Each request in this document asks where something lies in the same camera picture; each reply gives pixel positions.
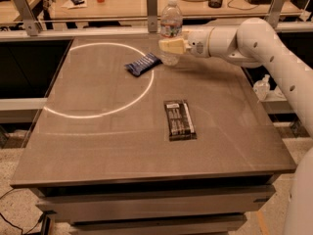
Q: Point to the small clear sanitizer bottle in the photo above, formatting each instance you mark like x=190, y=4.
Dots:
x=262, y=87

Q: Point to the clear plastic water bottle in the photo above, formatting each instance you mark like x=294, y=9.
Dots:
x=171, y=21

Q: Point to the grey drawer cabinet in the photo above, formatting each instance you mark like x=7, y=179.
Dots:
x=172, y=206

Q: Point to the grey metal bracket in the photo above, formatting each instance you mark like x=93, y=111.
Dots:
x=152, y=15
x=274, y=12
x=30, y=22

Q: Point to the wooden background desk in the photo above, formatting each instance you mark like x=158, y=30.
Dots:
x=64, y=10

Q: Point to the grey metal bracket left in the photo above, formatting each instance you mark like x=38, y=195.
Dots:
x=30, y=22

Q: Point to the blue rxbar blueberry wrapper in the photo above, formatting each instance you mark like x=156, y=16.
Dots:
x=144, y=64

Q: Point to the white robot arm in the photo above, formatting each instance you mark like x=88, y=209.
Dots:
x=252, y=44

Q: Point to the black mesh cup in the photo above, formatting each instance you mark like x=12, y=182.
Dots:
x=215, y=3

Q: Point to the grey metal bracket middle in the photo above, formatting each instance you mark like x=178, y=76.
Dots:
x=152, y=15

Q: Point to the grey metal bracket right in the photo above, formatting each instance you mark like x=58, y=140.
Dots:
x=274, y=12

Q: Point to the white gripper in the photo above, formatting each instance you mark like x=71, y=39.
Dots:
x=200, y=44

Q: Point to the black snack bar wrapper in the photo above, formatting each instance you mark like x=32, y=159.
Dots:
x=179, y=120

